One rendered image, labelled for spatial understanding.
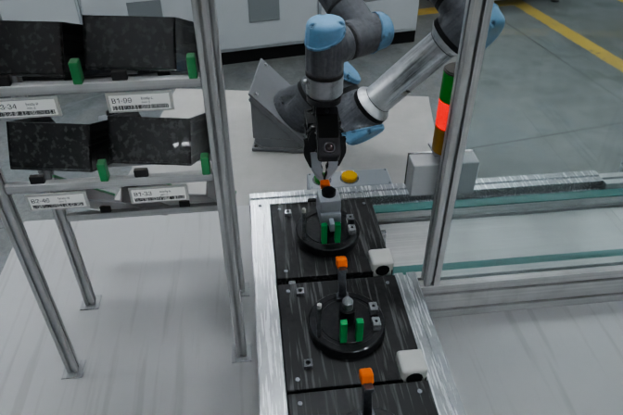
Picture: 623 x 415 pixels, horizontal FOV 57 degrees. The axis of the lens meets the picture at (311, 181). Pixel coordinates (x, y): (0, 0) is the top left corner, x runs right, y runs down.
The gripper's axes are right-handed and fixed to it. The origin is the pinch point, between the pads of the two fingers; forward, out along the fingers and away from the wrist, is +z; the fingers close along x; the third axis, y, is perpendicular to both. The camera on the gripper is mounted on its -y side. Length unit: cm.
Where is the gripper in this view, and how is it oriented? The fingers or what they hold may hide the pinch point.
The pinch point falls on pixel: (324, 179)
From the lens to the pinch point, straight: 125.0
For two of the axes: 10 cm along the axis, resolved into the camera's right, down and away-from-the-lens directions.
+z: 0.0, 8.0, 6.0
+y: -1.1, -6.0, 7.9
